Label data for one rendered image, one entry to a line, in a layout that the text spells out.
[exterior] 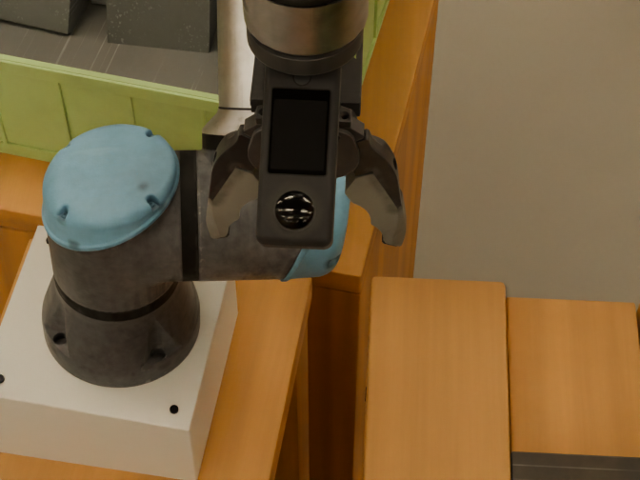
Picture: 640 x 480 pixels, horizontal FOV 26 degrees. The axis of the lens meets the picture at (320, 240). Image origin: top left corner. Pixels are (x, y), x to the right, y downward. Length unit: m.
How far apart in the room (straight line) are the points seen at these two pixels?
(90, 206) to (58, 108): 0.49
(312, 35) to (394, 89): 0.97
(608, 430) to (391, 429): 0.21
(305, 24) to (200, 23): 0.93
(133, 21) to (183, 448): 0.62
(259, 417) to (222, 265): 0.27
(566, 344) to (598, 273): 1.17
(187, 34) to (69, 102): 0.20
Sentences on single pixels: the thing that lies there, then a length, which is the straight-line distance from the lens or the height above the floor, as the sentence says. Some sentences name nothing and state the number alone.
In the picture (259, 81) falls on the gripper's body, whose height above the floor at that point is 1.43.
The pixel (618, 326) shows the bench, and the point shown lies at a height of 0.88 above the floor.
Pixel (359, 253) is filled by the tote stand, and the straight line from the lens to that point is 1.60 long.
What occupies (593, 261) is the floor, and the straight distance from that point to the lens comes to 2.63.
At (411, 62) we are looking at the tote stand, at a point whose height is 0.79.
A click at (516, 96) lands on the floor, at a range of 2.87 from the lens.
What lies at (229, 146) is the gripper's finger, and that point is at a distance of 0.90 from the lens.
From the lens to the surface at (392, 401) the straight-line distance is 1.37.
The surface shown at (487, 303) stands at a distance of 1.44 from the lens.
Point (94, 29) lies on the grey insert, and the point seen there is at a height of 0.85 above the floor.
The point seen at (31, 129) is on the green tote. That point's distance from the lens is 1.68.
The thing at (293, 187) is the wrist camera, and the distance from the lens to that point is 0.83.
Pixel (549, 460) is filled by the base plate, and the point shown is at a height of 0.90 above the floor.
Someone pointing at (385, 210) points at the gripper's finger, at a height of 1.34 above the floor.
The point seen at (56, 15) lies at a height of 0.87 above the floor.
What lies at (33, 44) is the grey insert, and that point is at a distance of 1.78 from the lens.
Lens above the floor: 2.08
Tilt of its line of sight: 53 degrees down
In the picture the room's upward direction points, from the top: straight up
